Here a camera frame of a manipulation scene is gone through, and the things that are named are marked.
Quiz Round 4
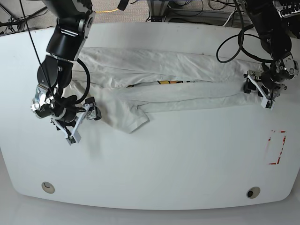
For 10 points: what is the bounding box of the table cable grommet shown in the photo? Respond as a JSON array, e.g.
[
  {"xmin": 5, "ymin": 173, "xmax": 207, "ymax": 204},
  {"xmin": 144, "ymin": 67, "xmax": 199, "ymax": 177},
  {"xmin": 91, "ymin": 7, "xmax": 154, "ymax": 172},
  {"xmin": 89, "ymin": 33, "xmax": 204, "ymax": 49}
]
[
  {"xmin": 246, "ymin": 187, "xmax": 261, "ymax": 199},
  {"xmin": 41, "ymin": 181, "xmax": 55, "ymax": 194}
]

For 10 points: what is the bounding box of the image-left white wrist camera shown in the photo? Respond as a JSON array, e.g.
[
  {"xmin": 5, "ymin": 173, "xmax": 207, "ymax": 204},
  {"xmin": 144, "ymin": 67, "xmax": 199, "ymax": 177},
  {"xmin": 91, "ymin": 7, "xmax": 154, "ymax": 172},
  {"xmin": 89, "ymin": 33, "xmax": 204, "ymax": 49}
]
[{"xmin": 54, "ymin": 104, "xmax": 90, "ymax": 145}]

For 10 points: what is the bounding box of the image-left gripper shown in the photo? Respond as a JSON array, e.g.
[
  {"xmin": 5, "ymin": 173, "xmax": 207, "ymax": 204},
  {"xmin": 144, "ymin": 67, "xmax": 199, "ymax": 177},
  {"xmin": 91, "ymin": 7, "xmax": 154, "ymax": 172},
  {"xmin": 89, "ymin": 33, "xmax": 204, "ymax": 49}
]
[{"xmin": 50, "ymin": 97, "xmax": 101, "ymax": 131}]

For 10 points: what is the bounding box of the right table cable grommet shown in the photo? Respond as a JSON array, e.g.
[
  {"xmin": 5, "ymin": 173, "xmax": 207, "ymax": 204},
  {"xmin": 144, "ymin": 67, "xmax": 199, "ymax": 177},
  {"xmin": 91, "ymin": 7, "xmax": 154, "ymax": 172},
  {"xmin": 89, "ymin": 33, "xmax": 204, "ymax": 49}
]
[{"xmin": 246, "ymin": 187, "xmax": 261, "ymax": 199}]

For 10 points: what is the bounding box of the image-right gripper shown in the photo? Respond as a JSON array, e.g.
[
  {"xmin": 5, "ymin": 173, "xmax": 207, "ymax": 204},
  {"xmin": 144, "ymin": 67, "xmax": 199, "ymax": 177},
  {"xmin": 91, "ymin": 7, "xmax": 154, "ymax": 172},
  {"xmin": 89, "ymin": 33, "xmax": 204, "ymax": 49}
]
[{"xmin": 243, "ymin": 70, "xmax": 287, "ymax": 98}]

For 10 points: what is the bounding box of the aluminium frame stand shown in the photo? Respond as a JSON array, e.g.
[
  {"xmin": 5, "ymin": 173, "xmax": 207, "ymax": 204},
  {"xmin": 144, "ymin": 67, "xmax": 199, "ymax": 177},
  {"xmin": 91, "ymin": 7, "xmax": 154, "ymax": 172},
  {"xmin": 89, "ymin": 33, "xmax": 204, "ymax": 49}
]
[{"xmin": 147, "ymin": 0, "xmax": 170, "ymax": 22}]

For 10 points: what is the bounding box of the white printed T-shirt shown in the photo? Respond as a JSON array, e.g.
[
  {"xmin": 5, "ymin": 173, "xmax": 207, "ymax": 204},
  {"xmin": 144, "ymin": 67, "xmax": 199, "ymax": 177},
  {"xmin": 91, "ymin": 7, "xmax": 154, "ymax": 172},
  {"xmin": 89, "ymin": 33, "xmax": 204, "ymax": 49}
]
[{"xmin": 79, "ymin": 47, "xmax": 261, "ymax": 133}]

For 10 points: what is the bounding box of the red tape rectangle marking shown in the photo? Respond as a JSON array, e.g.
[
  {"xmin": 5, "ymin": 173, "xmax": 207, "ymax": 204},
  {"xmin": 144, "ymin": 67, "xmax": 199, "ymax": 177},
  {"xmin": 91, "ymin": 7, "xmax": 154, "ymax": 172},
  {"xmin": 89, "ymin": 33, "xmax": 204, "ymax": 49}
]
[{"xmin": 265, "ymin": 130, "xmax": 287, "ymax": 165}]

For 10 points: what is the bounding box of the left table cable grommet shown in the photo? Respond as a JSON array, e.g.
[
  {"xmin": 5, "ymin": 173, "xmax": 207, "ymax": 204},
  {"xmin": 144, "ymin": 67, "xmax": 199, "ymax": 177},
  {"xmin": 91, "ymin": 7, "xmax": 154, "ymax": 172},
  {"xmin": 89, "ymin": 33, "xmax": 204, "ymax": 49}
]
[{"xmin": 41, "ymin": 181, "xmax": 55, "ymax": 194}]

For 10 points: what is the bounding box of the yellow cable on floor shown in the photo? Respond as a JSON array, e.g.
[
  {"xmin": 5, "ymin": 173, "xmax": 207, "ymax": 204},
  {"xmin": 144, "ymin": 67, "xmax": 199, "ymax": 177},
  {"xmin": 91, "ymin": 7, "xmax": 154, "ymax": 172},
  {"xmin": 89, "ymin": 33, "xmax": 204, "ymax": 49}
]
[{"xmin": 95, "ymin": 8, "xmax": 118, "ymax": 14}]

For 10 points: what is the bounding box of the white power strip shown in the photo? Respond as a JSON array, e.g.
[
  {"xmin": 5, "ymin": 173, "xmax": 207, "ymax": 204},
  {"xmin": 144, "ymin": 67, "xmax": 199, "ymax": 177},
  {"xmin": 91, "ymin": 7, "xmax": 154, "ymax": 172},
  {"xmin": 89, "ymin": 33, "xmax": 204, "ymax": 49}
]
[{"xmin": 279, "ymin": 7, "xmax": 300, "ymax": 18}]

